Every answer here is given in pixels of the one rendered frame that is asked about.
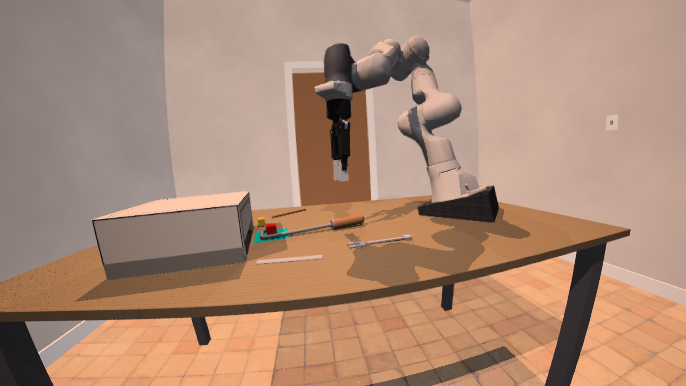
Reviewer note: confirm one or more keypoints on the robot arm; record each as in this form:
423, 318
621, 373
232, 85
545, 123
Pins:
448, 180

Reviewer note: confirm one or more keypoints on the teal square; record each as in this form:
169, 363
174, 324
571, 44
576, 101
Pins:
258, 239

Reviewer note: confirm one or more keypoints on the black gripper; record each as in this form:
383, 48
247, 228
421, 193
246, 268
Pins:
337, 110

